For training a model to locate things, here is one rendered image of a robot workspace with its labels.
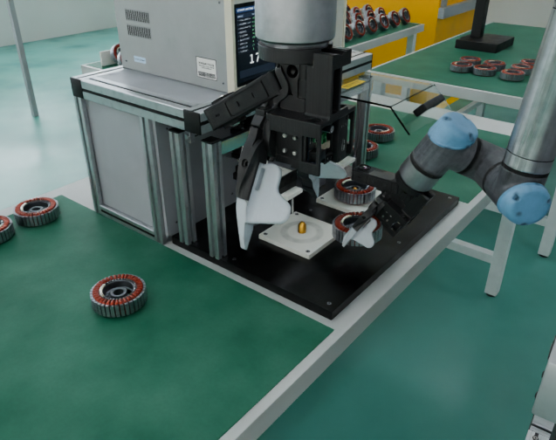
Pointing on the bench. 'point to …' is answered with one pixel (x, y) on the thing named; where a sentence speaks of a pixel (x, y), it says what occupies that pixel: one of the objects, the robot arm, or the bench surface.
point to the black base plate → (274, 282)
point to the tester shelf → (168, 93)
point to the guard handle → (429, 105)
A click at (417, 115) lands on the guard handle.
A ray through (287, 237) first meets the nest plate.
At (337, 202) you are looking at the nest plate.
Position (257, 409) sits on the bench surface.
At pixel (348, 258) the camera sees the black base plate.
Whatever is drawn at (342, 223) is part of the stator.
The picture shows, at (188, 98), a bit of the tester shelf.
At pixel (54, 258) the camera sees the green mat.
